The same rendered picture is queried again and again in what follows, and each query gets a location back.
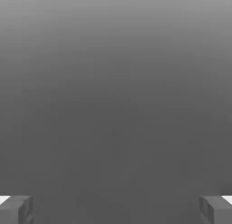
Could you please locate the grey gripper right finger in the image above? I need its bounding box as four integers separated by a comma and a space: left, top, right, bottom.
198, 195, 232, 224

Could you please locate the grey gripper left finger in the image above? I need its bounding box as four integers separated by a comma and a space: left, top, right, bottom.
0, 195, 34, 224

